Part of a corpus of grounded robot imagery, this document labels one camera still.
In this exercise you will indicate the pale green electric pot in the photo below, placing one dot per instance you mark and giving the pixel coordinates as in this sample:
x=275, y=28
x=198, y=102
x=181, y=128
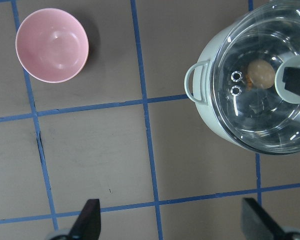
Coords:
x=202, y=105

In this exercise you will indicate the glass pot lid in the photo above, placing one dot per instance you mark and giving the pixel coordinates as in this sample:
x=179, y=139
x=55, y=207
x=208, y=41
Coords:
x=255, y=112

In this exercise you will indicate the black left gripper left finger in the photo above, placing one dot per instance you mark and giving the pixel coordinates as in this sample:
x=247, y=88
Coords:
x=88, y=224

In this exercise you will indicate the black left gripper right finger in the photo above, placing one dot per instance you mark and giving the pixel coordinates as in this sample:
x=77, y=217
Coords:
x=257, y=224

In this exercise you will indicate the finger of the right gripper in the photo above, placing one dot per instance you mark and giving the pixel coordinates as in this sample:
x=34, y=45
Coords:
x=291, y=79

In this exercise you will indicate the brown egg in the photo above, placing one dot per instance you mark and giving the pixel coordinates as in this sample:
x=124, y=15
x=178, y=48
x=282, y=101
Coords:
x=261, y=74

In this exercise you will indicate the pink bowl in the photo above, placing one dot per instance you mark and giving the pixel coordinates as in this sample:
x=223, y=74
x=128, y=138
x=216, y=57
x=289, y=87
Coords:
x=52, y=45

